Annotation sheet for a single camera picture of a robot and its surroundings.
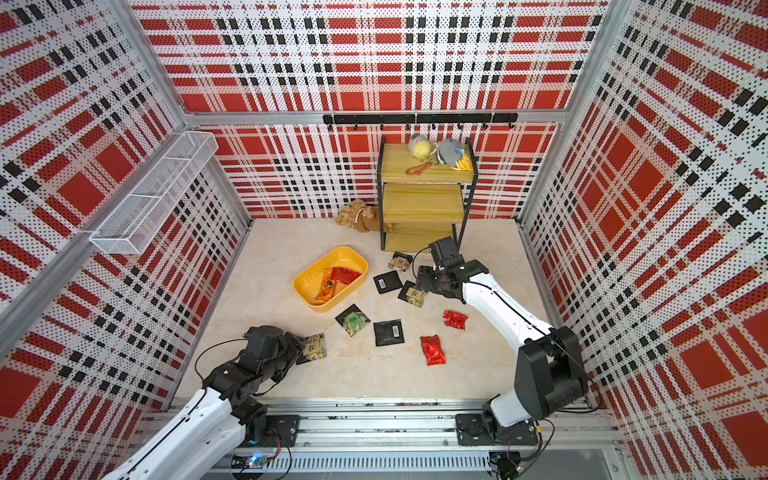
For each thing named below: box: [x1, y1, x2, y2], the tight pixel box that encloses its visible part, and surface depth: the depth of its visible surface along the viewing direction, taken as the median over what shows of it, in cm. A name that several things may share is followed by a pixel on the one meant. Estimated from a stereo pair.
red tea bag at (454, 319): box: [442, 310, 468, 330], surface depth 93 cm
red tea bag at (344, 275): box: [330, 266, 362, 285], surface depth 104 cm
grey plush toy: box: [436, 138, 465, 166], surface depth 87 cm
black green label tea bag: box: [334, 304, 371, 337], surface depth 95 cm
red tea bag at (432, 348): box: [420, 334, 447, 366], surface depth 87 cm
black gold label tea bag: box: [398, 280, 427, 308], surface depth 101 cm
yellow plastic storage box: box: [293, 246, 369, 312], surface depth 103 cm
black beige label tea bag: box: [303, 332, 327, 361], surface depth 90 cm
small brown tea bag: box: [388, 251, 413, 272], surface depth 110 cm
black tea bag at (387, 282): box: [373, 270, 403, 294], surface depth 104 cm
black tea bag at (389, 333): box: [373, 319, 405, 347], surface depth 92 cm
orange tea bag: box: [316, 267, 337, 302], surface depth 103 cm
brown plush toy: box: [335, 198, 393, 233], surface depth 114 cm
